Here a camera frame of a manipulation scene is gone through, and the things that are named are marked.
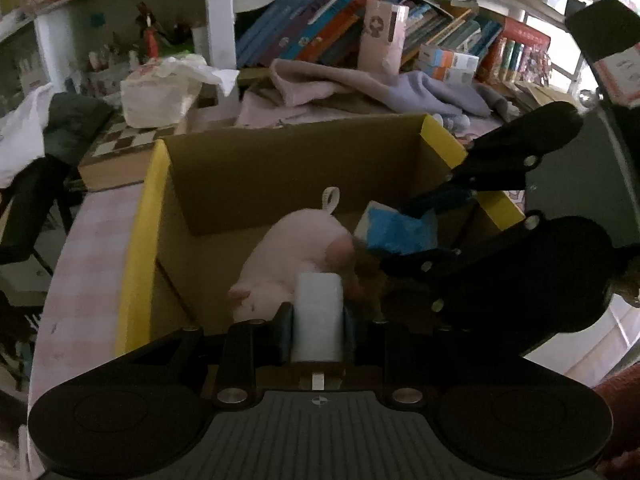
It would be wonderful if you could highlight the small brown orange object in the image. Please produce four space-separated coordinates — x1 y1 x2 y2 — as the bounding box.
345 247 387 312

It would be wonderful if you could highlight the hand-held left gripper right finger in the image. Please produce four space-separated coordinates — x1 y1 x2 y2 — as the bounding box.
342 307 437 407

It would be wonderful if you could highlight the pink plush toy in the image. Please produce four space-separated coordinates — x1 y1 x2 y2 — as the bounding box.
227 187 358 323

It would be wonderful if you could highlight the wooden chessboard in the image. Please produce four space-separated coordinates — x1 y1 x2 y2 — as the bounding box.
77 121 193 193

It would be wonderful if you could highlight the beige cloth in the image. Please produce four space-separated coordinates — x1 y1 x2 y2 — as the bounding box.
270 58 402 111

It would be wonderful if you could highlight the white cloth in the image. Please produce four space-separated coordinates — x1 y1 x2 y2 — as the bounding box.
0 82 57 189

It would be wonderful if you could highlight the row of colourful books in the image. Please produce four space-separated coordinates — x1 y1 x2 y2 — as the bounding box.
235 0 552 86

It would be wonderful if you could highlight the cardboard box with yellow rim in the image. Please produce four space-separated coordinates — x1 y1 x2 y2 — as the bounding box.
114 114 526 361

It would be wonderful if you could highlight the white rounded block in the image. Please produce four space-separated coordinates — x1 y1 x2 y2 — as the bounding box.
291 272 347 363

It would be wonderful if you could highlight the person's fuzzy garment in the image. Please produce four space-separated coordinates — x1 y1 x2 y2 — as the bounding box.
592 364 640 480

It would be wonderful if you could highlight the dark grey cloth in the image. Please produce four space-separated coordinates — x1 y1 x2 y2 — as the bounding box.
42 92 116 167

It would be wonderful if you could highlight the black chair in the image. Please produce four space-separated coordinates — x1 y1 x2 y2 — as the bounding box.
0 156 85 267

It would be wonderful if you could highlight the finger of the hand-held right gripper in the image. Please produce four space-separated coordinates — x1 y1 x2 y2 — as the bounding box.
397 146 539 218
379 214 545 312

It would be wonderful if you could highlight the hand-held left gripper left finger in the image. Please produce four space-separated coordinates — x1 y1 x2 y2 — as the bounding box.
165 302 297 407

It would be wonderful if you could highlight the cluster of small bottles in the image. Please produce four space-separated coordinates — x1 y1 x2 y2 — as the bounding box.
87 42 142 75

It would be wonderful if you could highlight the pink carton package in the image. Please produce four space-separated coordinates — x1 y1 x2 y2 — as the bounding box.
357 0 411 74

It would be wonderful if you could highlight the white shelf frame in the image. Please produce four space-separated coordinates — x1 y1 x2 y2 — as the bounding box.
0 0 583 88

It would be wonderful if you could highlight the plastic bag of tissues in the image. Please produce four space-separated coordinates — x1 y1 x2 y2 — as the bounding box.
120 54 241 129

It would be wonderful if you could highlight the blue tissue packet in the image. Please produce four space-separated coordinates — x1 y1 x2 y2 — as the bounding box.
354 201 441 257

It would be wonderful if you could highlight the small orange blue box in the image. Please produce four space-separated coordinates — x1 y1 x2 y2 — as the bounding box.
415 60 473 87
417 43 481 70

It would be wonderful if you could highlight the lavender cloth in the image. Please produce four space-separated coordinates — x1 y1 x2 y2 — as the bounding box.
387 71 494 119

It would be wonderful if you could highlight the small white plush toy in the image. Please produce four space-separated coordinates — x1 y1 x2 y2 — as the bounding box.
432 112 472 134

